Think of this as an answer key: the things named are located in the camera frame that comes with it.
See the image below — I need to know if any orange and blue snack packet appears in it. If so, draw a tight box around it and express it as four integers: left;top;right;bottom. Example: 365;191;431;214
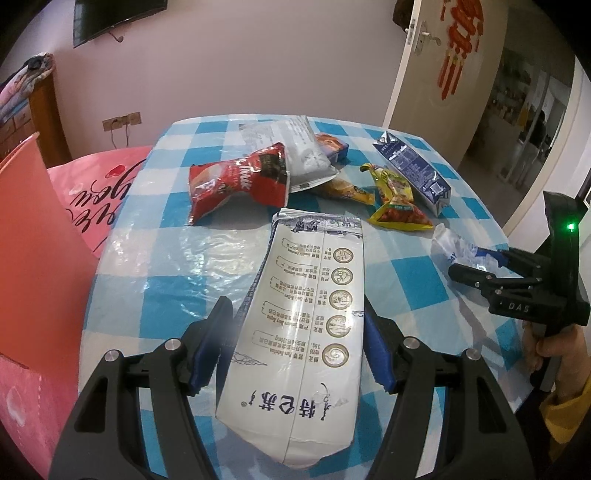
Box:
314;132;350;164

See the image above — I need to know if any blue and white milk carton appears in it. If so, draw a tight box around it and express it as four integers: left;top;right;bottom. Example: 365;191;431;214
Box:
372;130;452;217

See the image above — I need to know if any silver white snack bag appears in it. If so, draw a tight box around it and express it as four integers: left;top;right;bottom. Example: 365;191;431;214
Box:
238;115;340;193

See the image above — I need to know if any large white snack bag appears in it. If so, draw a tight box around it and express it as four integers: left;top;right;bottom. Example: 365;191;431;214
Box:
215;208;368;469

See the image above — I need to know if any orange yellow snack packet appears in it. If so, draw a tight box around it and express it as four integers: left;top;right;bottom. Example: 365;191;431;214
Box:
316;178;376;205

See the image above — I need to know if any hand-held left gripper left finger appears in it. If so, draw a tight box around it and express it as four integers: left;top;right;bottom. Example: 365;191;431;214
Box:
48;295;234;480

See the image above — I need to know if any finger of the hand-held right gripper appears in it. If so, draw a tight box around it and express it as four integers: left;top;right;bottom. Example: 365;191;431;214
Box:
498;247;546;278
448;262;539;297

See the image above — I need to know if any pink printed blanket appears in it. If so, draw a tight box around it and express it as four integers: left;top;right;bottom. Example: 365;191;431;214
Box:
0;145;153;467

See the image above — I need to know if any pile of folded blankets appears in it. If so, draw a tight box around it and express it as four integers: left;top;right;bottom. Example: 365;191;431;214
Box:
0;53;55;121

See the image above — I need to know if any brown wooden cabinet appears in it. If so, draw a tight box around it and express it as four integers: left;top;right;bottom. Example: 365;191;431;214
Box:
0;76;70;167

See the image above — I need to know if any yellow red snack packet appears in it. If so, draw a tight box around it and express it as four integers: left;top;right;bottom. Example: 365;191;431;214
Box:
368;194;435;230

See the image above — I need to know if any clear printed plastic bag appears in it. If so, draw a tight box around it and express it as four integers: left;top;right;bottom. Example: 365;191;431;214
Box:
431;223;509;273

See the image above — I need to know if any black wall television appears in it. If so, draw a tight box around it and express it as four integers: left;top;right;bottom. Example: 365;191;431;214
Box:
73;0;168;49

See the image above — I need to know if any blue checkered tablecloth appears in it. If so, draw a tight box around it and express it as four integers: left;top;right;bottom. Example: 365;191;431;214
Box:
76;115;546;480

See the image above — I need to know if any orange plastic bin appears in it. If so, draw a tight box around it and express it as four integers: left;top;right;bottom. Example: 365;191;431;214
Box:
0;133;100;370

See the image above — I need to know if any person's right forearm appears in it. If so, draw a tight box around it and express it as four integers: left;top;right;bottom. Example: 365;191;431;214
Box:
538;374;591;462

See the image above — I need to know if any red snack bag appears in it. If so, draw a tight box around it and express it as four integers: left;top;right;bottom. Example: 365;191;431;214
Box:
187;142;291;227

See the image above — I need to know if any metal door handle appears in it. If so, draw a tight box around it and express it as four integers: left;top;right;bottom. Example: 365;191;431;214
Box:
405;21;441;56

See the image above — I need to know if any red hanging knot decoration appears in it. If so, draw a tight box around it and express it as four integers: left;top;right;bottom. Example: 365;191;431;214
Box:
436;0;485;100

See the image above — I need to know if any person's right hand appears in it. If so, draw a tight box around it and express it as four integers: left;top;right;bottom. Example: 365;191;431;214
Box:
522;323;591;398

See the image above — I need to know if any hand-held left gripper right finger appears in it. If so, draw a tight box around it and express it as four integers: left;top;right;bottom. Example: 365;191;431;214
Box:
365;298;536;480

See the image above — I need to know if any white framed glass door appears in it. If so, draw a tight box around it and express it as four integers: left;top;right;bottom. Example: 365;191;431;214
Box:
522;69;575;185

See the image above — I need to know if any wall socket strip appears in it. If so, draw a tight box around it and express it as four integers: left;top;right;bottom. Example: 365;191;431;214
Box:
102;112;141;131

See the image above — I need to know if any brown hanging bag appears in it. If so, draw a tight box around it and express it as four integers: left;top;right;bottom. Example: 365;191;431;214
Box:
392;0;414;28

